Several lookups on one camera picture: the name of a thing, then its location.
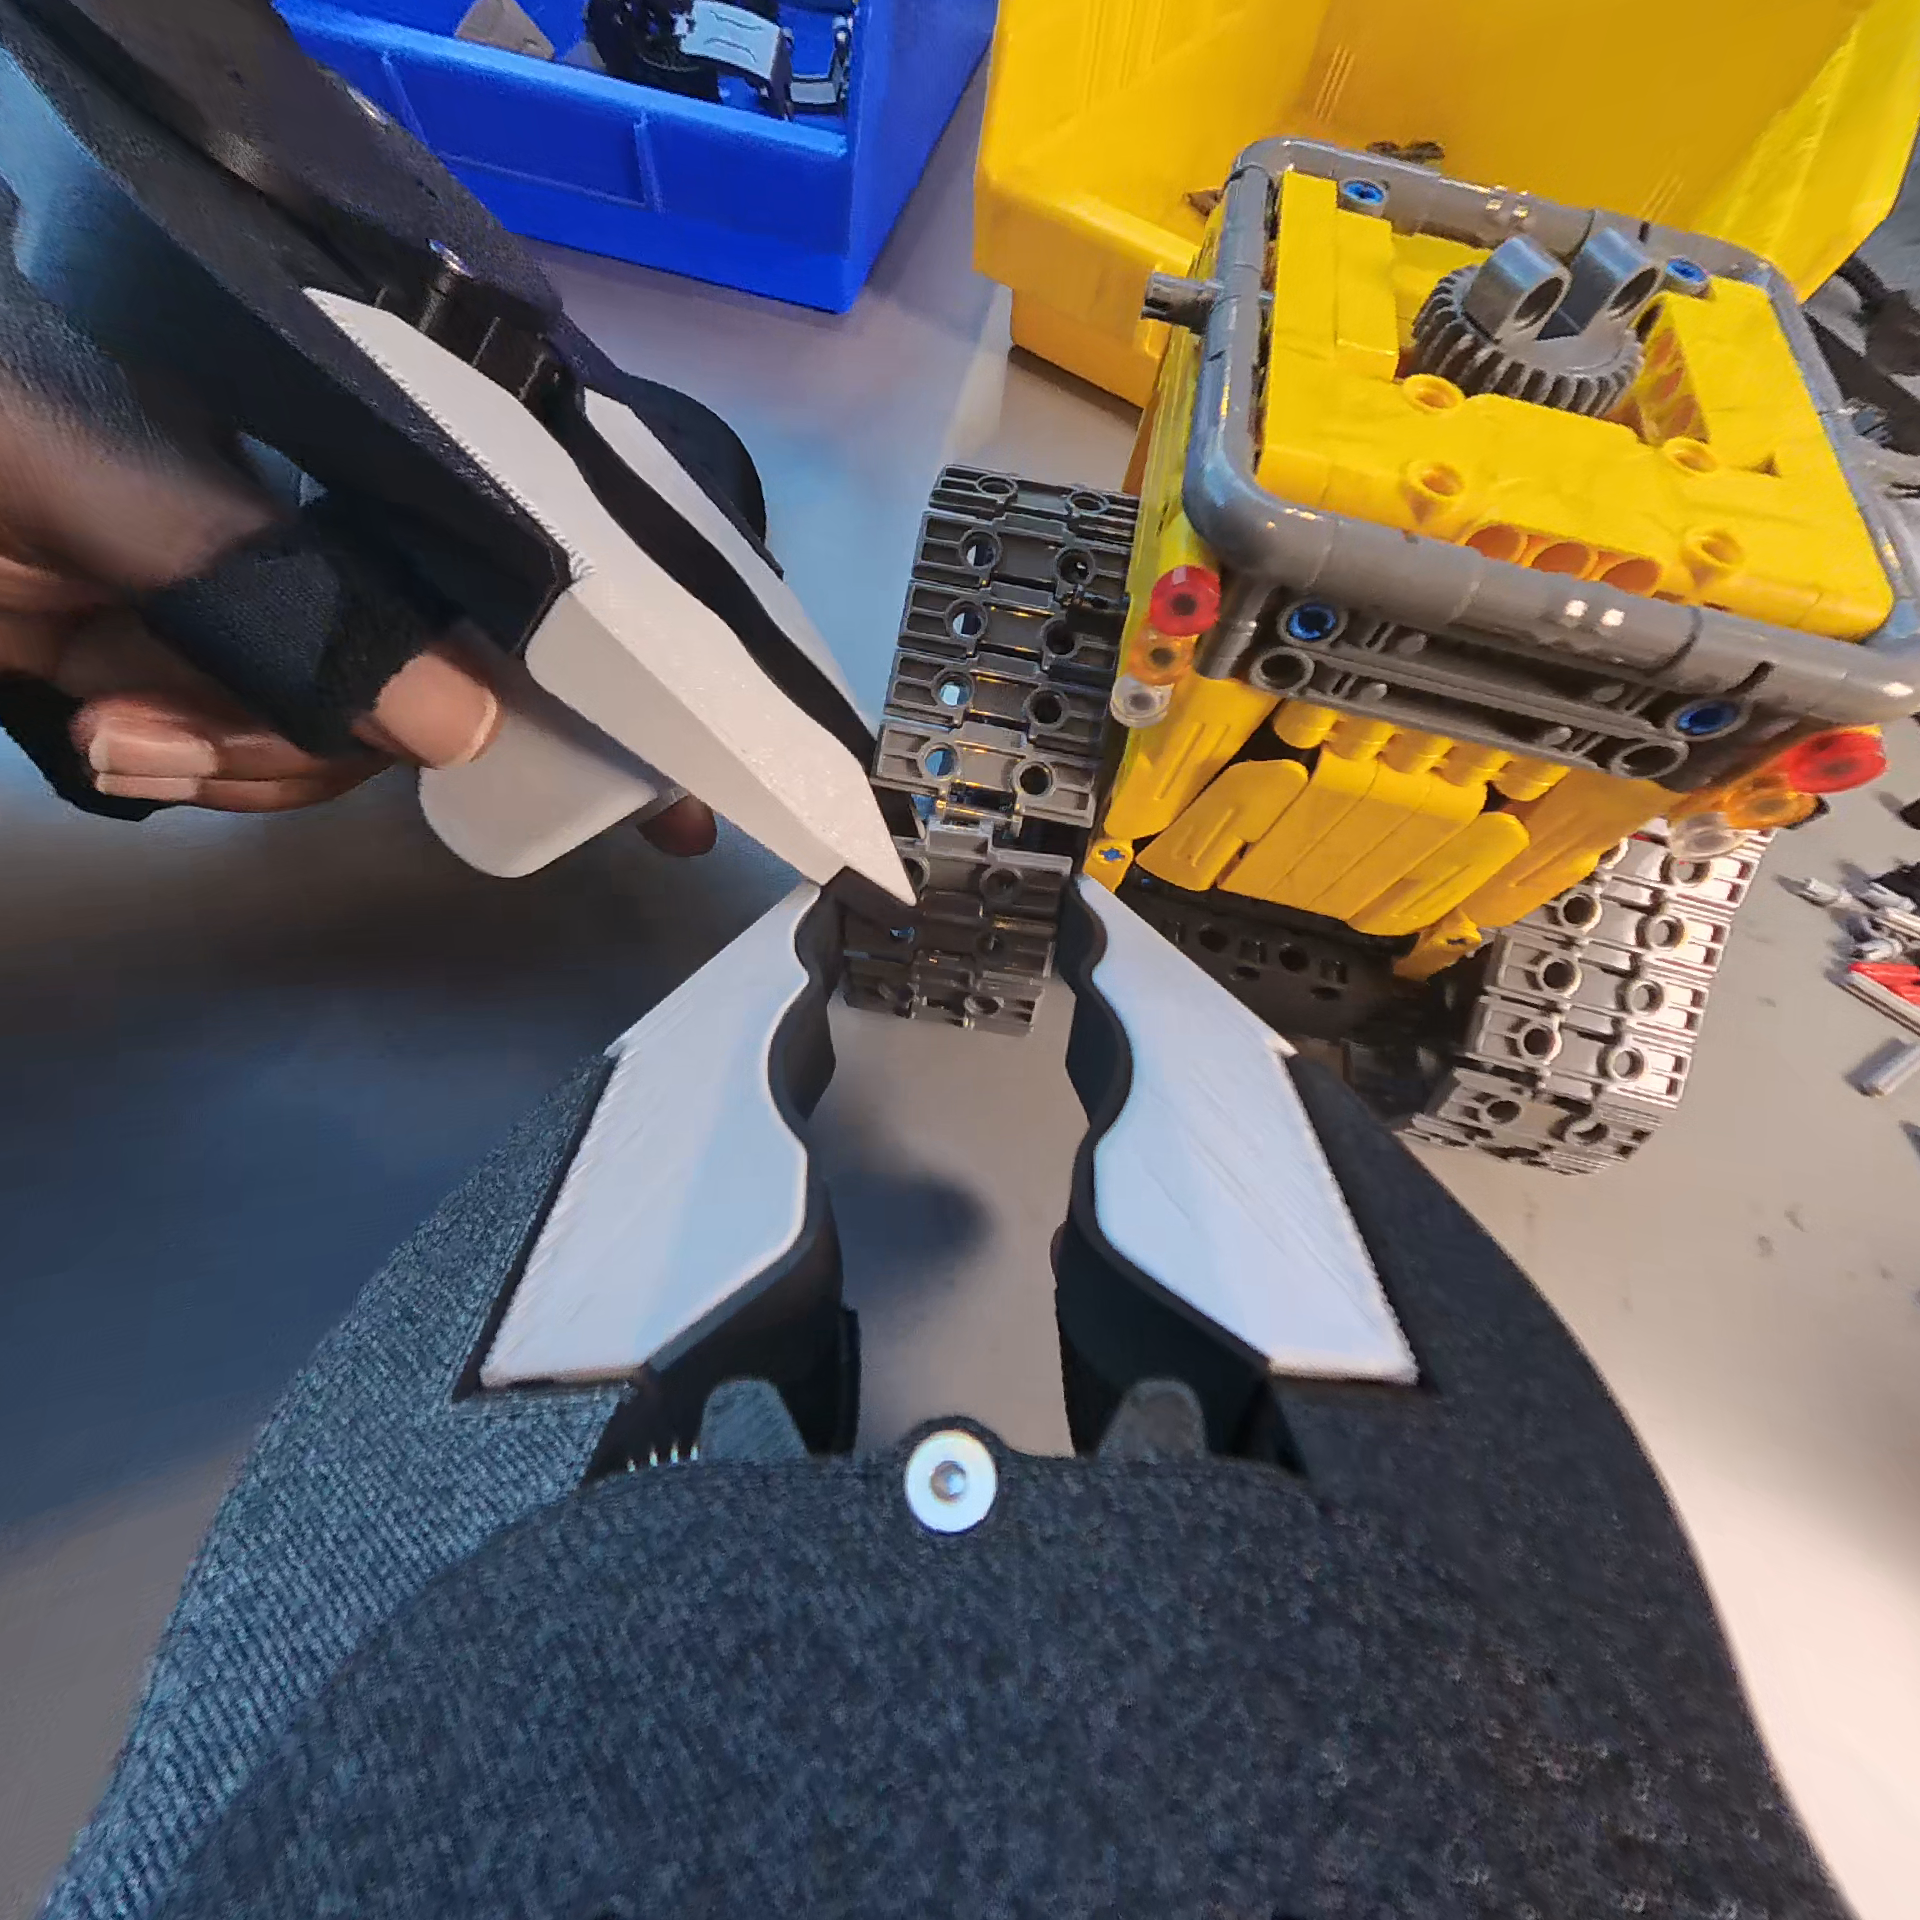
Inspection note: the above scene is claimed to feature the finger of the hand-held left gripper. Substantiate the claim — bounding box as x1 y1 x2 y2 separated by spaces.
301 287 922 912
582 384 892 773

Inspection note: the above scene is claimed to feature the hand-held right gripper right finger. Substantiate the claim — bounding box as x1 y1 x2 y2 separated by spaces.
1057 877 1418 1386

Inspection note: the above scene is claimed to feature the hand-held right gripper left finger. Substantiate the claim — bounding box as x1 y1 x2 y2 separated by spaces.
480 877 848 1389

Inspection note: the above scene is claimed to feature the grey toy track chain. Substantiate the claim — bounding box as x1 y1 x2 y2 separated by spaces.
836 466 1142 1033
1411 826 1773 1171

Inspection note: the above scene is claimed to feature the yellow toy brick bulldozer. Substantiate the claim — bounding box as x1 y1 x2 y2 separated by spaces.
1096 138 1920 1156

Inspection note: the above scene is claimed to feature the person's left hand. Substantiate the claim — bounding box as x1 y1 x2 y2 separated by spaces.
0 384 506 821

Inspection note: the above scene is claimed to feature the blue storage bin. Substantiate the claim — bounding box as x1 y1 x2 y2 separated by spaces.
270 0 998 318

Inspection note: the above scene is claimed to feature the yellow storage bin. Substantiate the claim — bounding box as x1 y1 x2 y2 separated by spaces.
975 0 1920 409

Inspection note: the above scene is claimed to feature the cluster of dark brick parts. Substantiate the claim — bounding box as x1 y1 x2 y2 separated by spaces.
583 0 873 117

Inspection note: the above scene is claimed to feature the pile of small brick pins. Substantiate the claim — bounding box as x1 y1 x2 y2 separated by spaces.
1785 854 1920 1097

